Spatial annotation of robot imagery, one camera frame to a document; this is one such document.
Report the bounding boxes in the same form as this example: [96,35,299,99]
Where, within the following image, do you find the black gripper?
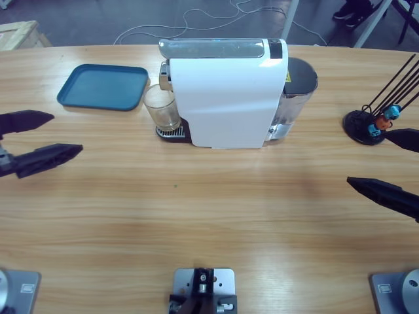
[0,110,84,180]

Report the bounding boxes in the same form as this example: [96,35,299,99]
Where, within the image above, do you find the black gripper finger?
[382,128,419,153]
[346,176,419,224]

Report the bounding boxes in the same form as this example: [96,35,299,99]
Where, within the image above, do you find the clear drinking glass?
[143,84,183,131]

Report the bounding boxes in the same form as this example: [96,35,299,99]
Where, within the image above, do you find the silver coffee machine lever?
[158,37,266,59]

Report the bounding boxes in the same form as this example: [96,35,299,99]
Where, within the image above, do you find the white capsule coffee machine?
[155,37,291,150]

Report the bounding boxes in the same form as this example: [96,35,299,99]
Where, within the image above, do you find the black capsule holder with rods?
[342,54,419,146]

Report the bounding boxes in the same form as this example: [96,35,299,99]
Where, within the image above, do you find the blue plastic tray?
[56,63,151,112]

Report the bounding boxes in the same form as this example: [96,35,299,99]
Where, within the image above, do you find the wooden crate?
[0,20,53,52]

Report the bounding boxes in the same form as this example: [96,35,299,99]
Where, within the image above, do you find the clear water tank black lid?
[277,57,319,127]

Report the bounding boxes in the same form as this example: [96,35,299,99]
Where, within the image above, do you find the black sneaker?
[333,1,356,19]
[345,9,374,27]

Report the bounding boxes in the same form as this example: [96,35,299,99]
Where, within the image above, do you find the silver drip tray grate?
[156,126,186,139]

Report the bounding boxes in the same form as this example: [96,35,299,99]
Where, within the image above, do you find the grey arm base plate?
[369,268,419,314]
[0,268,43,314]

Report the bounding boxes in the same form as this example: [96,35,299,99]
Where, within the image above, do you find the black metal chair frame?
[391,0,419,45]

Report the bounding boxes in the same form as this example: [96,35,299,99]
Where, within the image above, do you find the white metal post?
[280,0,301,40]
[353,0,392,49]

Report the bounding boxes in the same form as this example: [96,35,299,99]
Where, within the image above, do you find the white floor cable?
[290,20,328,46]
[113,0,285,45]

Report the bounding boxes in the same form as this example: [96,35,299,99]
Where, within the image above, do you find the centre metal mount bracket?
[168,267,238,314]

